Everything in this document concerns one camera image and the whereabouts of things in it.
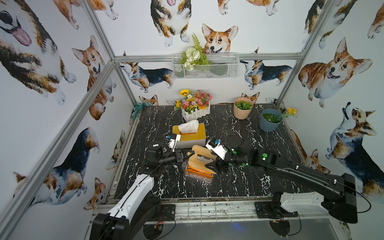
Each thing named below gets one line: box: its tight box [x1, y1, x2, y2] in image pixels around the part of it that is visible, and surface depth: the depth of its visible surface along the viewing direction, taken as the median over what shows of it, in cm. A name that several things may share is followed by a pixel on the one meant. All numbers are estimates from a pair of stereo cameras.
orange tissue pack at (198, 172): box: [185, 164, 213, 178], surface depth 81 cm
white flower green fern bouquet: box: [178, 32, 210, 71], surface depth 82 cm
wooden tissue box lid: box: [188, 144, 217, 174], surface depth 76 cm
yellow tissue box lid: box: [172, 123, 207, 142], surface depth 96 cm
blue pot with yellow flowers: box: [259, 107, 297, 132], surface depth 102 cm
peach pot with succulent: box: [233, 97, 254, 120], surface depth 108 cm
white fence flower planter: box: [174, 89, 213, 123], surface depth 106 cm
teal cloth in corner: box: [132, 102, 147, 121], surface depth 123 cm
